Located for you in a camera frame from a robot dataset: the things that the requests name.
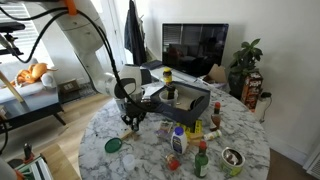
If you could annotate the white window blind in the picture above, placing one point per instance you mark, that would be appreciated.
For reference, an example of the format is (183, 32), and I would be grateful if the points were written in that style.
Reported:
(20, 36)

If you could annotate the yellow lid jar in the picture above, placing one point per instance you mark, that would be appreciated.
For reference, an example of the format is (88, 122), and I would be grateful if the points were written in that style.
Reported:
(167, 76)

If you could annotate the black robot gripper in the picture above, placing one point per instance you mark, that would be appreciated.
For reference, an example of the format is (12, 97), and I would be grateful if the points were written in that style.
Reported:
(134, 108)

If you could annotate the green leafy houseplant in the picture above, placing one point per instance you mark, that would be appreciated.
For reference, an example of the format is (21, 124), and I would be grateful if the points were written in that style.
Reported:
(246, 56)

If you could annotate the green plastic lid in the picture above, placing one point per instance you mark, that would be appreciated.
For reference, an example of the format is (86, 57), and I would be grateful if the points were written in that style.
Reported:
(113, 145)

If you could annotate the purple white fruit pouch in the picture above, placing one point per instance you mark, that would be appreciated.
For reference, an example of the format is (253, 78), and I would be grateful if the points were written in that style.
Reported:
(164, 128)

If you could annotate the open tin can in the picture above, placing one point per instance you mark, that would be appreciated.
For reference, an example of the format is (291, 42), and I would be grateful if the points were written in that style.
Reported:
(232, 163)

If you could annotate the pale wooden plank toy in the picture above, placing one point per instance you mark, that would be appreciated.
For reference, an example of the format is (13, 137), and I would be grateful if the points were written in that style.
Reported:
(126, 134)

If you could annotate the grey bench sofa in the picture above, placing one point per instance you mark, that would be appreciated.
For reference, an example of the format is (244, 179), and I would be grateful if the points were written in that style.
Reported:
(26, 100)

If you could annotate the aluminium rail mount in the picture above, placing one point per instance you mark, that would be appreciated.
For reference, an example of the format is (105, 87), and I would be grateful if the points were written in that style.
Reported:
(35, 168)

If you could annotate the white jug with black lid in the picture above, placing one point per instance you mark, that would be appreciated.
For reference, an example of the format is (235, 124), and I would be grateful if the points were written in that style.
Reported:
(262, 108)

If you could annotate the yellow snack package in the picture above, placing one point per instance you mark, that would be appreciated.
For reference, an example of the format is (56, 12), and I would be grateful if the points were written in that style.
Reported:
(194, 128)

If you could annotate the dark hanging coat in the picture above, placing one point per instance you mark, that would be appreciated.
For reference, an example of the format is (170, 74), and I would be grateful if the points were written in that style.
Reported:
(134, 33)

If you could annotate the white wall heater grille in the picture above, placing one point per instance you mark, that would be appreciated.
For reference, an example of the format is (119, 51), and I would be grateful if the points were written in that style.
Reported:
(314, 165)

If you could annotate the clear plastic cup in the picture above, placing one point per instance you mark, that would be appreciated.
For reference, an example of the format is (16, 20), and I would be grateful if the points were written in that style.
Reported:
(164, 98)

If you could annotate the small red cap jar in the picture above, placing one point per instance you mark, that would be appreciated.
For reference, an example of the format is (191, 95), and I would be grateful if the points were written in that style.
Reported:
(173, 162)

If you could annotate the dark plant pot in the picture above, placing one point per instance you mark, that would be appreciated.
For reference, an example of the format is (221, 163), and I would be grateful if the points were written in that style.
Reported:
(236, 85)

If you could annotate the red cap hot sauce bottle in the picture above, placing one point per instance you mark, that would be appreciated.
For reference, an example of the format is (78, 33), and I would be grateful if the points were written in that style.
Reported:
(215, 118)

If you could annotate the small cardboard floor box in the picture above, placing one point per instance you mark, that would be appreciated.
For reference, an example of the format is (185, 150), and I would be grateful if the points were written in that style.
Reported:
(68, 86)

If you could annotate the white blue-cap pill bottle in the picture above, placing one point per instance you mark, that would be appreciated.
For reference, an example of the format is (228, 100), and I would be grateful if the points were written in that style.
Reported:
(179, 141)

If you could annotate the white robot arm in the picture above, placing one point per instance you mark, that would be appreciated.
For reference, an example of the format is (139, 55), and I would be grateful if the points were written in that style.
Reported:
(83, 33)

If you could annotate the green glass bottle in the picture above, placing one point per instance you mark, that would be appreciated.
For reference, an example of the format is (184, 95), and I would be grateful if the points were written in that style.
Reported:
(201, 163)

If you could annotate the black round lid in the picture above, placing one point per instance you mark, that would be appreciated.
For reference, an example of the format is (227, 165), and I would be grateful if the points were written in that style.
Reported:
(196, 102)

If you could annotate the black camera stand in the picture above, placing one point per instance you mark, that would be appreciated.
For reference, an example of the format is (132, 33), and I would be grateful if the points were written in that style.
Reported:
(10, 28)

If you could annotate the small pale lying bottle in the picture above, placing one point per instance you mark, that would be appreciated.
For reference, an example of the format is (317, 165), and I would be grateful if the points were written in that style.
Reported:
(212, 135)

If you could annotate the dark blue cardboard box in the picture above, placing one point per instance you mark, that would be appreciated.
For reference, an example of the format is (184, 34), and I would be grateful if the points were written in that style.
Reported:
(180, 115)

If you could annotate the dark laptop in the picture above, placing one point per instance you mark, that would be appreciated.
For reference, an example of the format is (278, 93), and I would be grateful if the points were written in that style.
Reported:
(152, 64)

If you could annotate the wooden stick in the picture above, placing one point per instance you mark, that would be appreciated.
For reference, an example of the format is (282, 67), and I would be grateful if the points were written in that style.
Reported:
(11, 87)

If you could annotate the white television stand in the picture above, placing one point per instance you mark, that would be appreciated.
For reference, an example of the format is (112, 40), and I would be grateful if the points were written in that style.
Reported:
(186, 78)

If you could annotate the black flat screen television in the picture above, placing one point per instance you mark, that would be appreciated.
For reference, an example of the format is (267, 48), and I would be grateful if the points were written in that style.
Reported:
(195, 48)

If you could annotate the orange stuffed toy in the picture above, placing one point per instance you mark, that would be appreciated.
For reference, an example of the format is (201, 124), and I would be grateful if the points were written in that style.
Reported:
(31, 73)

